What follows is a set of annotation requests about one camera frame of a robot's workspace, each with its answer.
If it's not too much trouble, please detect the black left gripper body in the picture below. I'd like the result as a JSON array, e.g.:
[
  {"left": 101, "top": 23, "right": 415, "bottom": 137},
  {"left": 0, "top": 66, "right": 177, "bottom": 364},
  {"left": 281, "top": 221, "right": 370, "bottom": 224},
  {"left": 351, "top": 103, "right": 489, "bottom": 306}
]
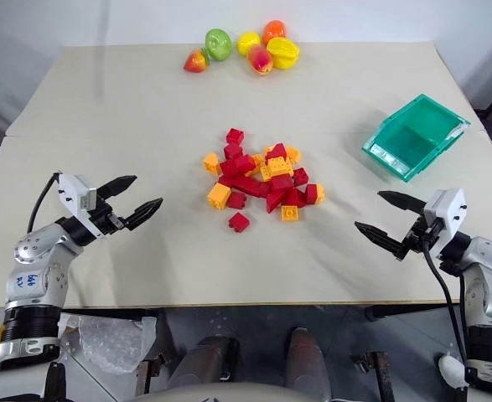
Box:
[{"left": 86, "top": 195, "right": 128, "bottom": 239}]

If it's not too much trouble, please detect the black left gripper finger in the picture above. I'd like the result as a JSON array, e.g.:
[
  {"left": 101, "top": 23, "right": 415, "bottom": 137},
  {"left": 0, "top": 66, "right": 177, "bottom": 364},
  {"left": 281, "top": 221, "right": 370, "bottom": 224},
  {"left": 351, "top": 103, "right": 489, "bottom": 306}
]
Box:
[
  {"left": 97, "top": 174, "right": 138, "bottom": 198},
  {"left": 123, "top": 197, "right": 164, "bottom": 230}
]

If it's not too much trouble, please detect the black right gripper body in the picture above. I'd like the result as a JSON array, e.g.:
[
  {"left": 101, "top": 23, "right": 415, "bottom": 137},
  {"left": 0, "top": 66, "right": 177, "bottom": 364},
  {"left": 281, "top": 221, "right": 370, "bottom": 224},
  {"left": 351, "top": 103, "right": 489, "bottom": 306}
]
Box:
[{"left": 402, "top": 214, "right": 444, "bottom": 252}]

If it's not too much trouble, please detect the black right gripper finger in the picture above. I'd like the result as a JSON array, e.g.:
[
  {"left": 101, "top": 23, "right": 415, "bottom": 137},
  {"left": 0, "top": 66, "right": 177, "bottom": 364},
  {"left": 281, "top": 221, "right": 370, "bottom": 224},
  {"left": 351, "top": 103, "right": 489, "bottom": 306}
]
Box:
[
  {"left": 377, "top": 190, "right": 426, "bottom": 215},
  {"left": 354, "top": 221, "right": 410, "bottom": 261}
]

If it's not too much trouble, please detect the green plastic bin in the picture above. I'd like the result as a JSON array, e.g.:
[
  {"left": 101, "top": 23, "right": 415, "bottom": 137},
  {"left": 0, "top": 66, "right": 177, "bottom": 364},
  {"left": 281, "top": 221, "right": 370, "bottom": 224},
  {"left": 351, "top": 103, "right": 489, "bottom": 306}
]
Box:
[{"left": 361, "top": 94, "right": 472, "bottom": 183}]

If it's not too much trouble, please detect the flat orange building block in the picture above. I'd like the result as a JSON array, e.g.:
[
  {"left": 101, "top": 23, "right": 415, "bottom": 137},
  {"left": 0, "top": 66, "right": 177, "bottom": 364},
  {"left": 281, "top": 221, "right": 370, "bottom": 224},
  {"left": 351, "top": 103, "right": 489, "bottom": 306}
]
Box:
[{"left": 280, "top": 204, "right": 301, "bottom": 224}]

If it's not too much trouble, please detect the long red plastic building brick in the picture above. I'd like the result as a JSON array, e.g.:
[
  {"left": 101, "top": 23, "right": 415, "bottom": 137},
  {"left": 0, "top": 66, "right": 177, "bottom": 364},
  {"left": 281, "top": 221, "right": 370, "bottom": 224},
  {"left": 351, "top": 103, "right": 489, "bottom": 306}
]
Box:
[{"left": 218, "top": 173, "right": 272, "bottom": 199}]

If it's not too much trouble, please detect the clear plastic bag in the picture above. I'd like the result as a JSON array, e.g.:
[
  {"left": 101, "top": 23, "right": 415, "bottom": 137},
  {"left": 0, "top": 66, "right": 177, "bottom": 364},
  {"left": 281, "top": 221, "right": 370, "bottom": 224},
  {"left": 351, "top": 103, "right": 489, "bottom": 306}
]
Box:
[{"left": 60, "top": 313, "right": 159, "bottom": 376}]

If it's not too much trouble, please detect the yellow plastic toy brick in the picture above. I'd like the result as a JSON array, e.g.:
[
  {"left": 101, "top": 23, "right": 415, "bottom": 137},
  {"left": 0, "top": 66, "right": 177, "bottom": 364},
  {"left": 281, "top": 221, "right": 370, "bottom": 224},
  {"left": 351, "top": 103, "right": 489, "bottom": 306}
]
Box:
[{"left": 266, "top": 157, "right": 294, "bottom": 178}]

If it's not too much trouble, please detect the white oval object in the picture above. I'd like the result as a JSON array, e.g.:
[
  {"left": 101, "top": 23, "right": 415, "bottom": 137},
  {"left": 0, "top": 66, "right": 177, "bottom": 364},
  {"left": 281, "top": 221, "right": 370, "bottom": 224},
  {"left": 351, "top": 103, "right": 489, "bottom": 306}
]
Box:
[{"left": 437, "top": 353, "right": 469, "bottom": 389}]

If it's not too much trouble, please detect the dark rounded shape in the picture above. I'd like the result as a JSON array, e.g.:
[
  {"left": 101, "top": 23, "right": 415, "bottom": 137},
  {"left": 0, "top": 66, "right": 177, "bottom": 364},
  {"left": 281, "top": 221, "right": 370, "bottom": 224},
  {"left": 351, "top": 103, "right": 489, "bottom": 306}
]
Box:
[
  {"left": 286, "top": 326, "right": 327, "bottom": 399},
  {"left": 166, "top": 334, "right": 241, "bottom": 394}
]

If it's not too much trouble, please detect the red toy strawberry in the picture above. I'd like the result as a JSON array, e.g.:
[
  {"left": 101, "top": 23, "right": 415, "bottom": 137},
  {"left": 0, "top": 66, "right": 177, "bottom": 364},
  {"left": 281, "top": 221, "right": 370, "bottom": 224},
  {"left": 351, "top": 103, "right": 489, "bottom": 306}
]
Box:
[{"left": 183, "top": 49, "right": 210, "bottom": 74}]

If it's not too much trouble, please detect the green toy apple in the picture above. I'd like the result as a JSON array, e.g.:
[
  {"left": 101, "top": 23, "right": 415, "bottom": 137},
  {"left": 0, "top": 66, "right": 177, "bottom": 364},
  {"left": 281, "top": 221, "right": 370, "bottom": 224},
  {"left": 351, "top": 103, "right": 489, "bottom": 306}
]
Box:
[{"left": 205, "top": 28, "right": 233, "bottom": 62}]

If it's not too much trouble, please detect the red-yellow toy peach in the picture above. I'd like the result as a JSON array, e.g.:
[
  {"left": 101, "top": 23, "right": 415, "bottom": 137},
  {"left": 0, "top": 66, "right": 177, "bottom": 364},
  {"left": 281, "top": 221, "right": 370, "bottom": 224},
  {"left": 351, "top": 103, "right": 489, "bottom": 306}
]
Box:
[{"left": 247, "top": 44, "right": 274, "bottom": 76}]

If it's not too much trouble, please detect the yellow toy lemon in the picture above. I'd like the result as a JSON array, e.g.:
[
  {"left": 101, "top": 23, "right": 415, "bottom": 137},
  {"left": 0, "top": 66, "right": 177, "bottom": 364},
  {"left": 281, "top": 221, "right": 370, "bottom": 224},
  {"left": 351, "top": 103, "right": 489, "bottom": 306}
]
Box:
[{"left": 236, "top": 31, "right": 262, "bottom": 57}]

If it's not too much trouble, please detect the yellow toy starfruit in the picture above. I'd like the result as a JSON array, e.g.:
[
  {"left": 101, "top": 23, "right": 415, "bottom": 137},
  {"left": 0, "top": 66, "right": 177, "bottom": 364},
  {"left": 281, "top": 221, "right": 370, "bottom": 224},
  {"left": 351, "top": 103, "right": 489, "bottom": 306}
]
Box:
[{"left": 266, "top": 37, "right": 301, "bottom": 70}]

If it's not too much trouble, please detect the orange toy fruit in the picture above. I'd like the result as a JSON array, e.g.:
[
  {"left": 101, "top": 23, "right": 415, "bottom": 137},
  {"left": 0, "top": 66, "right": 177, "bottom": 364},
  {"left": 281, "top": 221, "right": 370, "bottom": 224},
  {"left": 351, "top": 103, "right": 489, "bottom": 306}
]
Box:
[{"left": 262, "top": 19, "right": 289, "bottom": 45}]

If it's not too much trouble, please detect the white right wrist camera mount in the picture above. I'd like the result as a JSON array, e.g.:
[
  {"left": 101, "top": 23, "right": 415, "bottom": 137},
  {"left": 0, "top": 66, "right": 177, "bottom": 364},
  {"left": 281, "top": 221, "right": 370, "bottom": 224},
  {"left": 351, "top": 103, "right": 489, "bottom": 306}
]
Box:
[{"left": 423, "top": 188, "right": 467, "bottom": 259}]

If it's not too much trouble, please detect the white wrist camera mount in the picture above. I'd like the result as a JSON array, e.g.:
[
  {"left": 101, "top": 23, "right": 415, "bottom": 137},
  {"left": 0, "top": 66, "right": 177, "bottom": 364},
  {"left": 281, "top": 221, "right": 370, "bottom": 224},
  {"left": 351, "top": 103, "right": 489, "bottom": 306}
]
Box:
[
  {"left": 57, "top": 173, "right": 101, "bottom": 219},
  {"left": 423, "top": 188, "right": 467, "bottom": 259}
]

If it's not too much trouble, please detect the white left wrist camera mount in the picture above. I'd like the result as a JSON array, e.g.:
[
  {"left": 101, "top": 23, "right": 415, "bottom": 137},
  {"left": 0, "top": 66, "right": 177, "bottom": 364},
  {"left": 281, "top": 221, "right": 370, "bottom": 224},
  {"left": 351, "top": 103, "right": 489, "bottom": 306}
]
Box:
[{"left": 57, "top": 173, "right": 101, "bottom": 219}]

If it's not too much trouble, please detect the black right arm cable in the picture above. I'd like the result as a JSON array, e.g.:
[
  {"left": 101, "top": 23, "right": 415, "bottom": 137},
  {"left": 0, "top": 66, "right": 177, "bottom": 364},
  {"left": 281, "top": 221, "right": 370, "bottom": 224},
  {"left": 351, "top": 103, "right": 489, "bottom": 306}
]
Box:
[{"left": 421, "top": 238, "right": 469, "bottom": 378}]

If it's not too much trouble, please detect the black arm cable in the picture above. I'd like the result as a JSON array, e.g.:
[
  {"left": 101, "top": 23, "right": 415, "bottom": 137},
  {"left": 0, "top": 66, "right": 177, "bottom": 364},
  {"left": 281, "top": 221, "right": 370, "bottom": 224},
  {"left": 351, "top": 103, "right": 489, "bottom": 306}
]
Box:
[
  {"left": 26, "top": 171, "right": 62, "bottom": 234},
  {"left": 421, "top": 238, "right": 469, "bottom": 378}
]

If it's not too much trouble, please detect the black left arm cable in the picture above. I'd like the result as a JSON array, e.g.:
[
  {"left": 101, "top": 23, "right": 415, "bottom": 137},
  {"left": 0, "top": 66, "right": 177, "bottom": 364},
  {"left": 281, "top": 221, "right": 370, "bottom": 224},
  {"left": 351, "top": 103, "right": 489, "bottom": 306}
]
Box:
[{"left": 26, "top": 171, "right": 62, "bottom": 234}]

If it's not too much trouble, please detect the black table frame bar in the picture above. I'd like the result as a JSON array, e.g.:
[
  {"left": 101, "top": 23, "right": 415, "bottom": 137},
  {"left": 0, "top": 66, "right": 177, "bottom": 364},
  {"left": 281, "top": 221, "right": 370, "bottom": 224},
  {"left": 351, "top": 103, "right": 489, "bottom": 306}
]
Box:
[
  {"left": 363, "top": 302, "right": 461, "bottom": 322},
  {"left": 60, "top": 307, "right": 163, "bottom": 320}
]

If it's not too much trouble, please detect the rusty metal bracket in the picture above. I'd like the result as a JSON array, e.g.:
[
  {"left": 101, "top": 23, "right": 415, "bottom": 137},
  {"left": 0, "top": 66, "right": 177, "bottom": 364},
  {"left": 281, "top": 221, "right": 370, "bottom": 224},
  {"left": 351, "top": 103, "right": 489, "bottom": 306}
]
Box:
[
  {"left": 135, "top": 353, "right": 168, "bottom": 397},
  {"left": 351, "top": 350, "right": 396, "bottom": 402}
]

